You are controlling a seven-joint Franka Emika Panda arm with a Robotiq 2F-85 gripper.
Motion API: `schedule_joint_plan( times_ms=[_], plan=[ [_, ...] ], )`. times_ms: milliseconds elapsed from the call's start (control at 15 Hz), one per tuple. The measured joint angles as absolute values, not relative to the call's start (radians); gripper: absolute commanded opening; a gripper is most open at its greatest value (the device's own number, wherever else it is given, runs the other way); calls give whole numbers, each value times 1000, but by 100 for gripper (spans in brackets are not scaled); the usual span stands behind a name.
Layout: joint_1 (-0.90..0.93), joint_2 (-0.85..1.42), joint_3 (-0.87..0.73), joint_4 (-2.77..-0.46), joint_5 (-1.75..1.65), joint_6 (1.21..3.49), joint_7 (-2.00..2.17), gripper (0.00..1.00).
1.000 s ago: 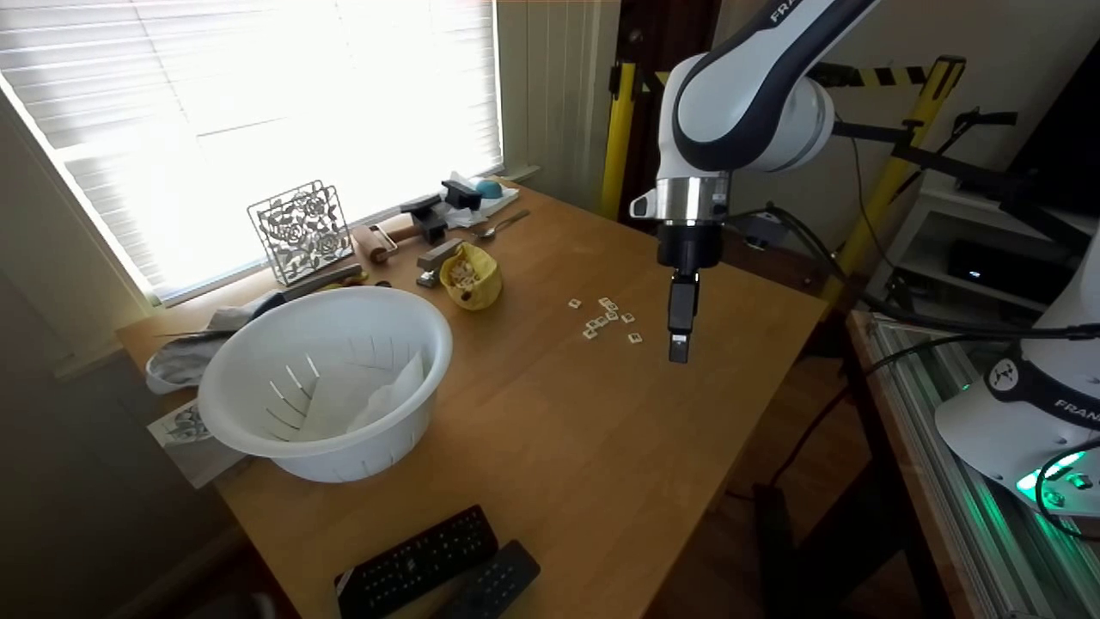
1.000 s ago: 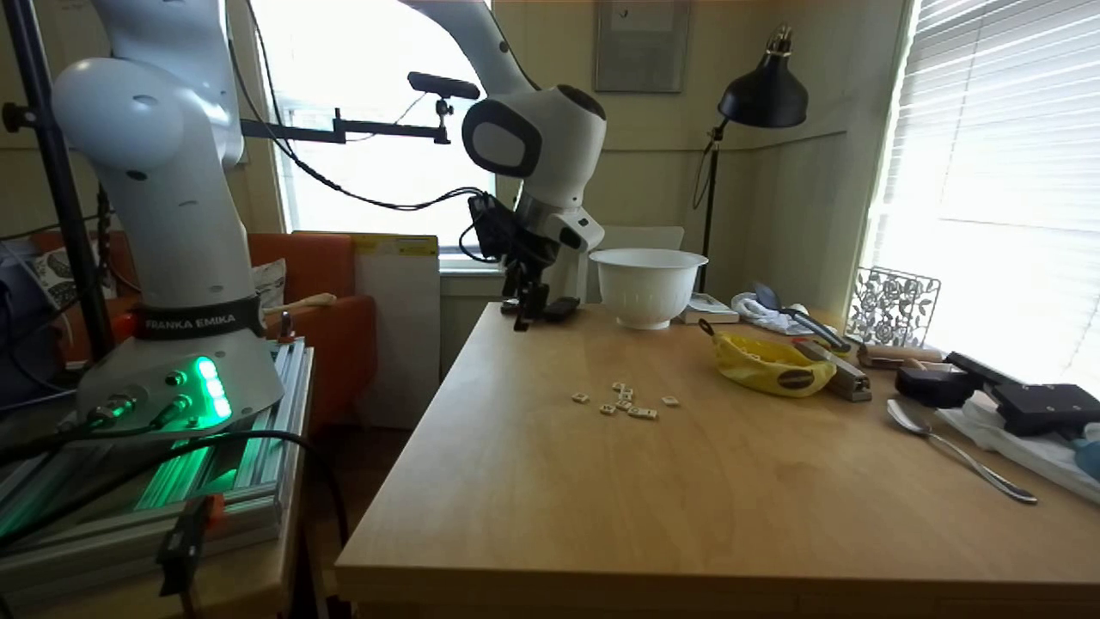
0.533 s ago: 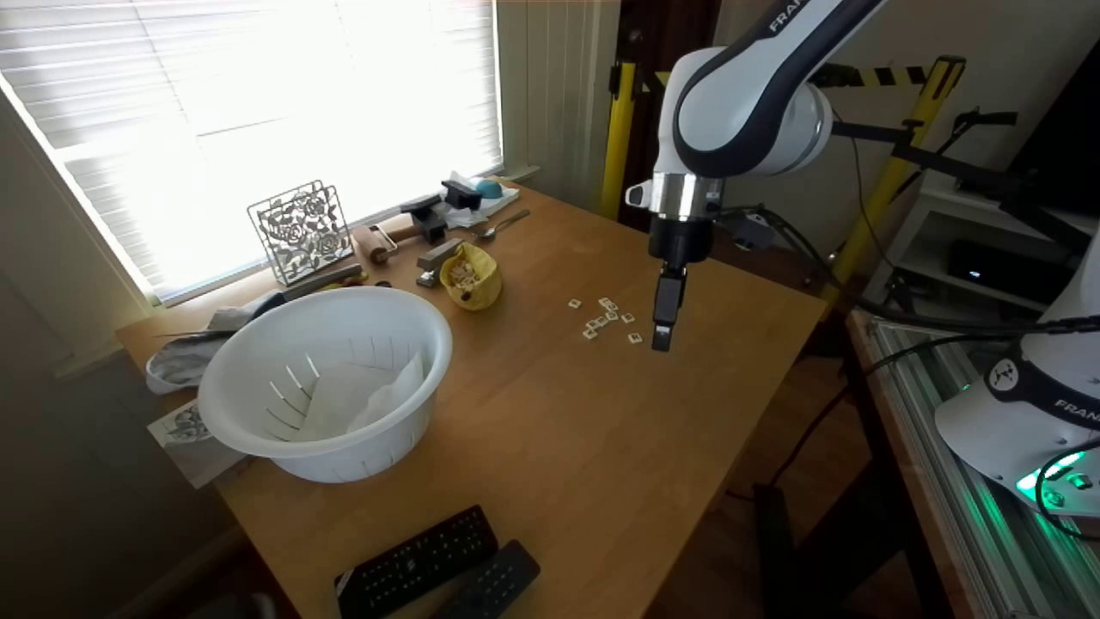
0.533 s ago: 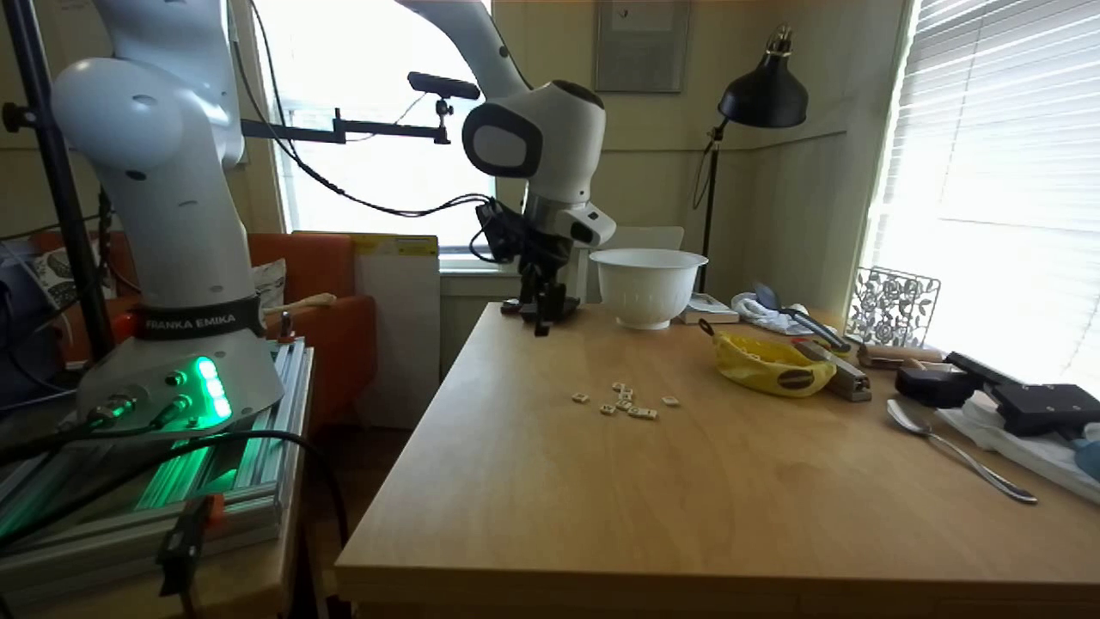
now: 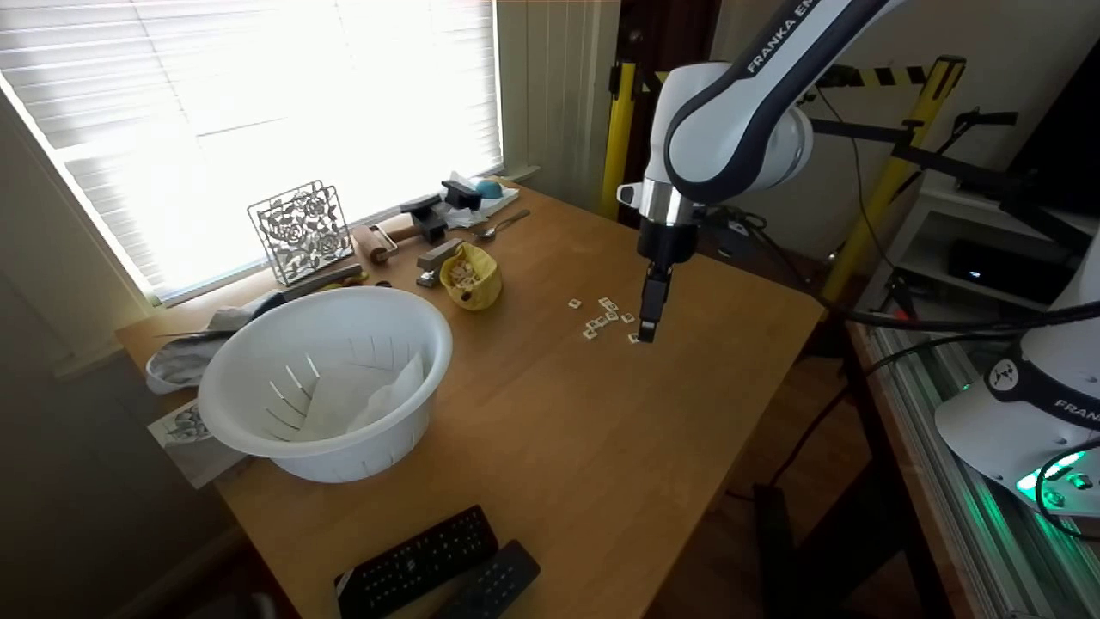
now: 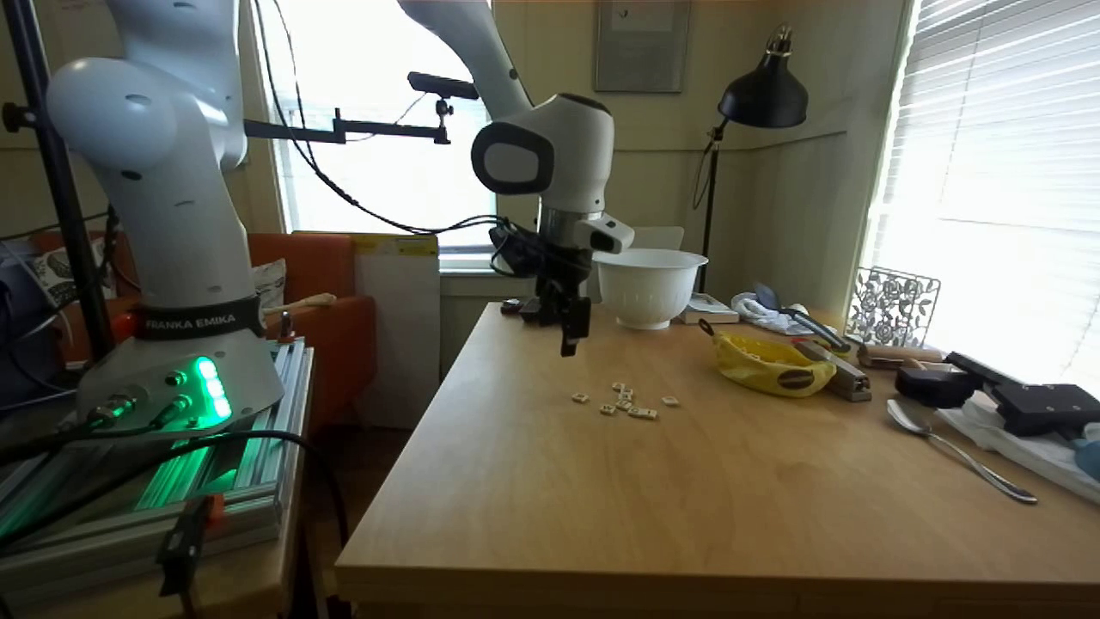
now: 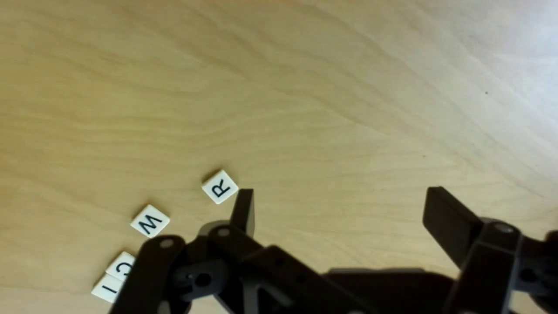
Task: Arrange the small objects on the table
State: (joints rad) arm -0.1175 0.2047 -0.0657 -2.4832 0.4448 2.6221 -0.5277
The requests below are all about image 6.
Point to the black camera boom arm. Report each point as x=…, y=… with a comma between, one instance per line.
x=343, y=125

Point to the black desk lamp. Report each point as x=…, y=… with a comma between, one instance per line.
x=765, y=101

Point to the white lattice cube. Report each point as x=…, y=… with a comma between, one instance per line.
x=895, y=310

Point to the white window blinds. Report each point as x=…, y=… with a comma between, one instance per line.
x=999, y=148

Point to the white letter tile I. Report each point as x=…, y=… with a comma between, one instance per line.
x=653, y=415

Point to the orange box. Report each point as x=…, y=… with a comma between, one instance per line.
x=330, y=354

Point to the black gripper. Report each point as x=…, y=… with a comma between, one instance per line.
x=567, y=280

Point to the grey wall panel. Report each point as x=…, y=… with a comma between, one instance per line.
x=640, y=47

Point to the large black remote control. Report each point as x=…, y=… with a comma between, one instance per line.
x=537, y=310

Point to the white plastic bowl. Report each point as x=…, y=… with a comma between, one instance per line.
x=653, y=292

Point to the white letter tile R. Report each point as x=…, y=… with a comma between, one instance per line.
x=577, y=395

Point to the black external camera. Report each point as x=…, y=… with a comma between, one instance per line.
x=443, y=83

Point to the white letter tile U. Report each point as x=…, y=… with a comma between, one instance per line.
x=626, y=407

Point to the white letter tile C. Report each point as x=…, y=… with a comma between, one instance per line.
x=640, y=415

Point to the white letter tile A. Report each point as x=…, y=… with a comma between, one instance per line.
x=620, y=386

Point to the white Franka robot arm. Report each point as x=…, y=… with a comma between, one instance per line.
x=173, y=195

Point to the white foam board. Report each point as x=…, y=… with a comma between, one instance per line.
x=395, y=331

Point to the black round case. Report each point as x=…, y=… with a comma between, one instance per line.
x=931, y=386

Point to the black stand pole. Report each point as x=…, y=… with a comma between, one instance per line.
x=64, y=195

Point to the small blue object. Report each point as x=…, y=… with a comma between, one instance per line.
x=1086, y=456

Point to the white flat tray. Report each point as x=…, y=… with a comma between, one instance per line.
x=1033, y=452

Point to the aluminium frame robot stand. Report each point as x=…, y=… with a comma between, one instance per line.
x=113, y=517

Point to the white letter tile F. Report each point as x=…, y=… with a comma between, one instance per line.
x=670, y=399

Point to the printed magazine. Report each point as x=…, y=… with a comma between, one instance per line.
x=81, y=271

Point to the white cloth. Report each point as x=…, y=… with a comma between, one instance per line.
x=761, y=310

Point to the metal spoon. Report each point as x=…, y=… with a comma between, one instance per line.
x=905, y=415

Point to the dark bag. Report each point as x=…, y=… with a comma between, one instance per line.
x=29, y=331

